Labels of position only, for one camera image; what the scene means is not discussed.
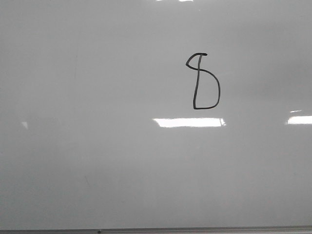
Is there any white whiteboard with aluminium frame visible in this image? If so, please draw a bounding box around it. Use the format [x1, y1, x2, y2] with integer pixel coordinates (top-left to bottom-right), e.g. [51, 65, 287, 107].
[0, 0, 312, 229]

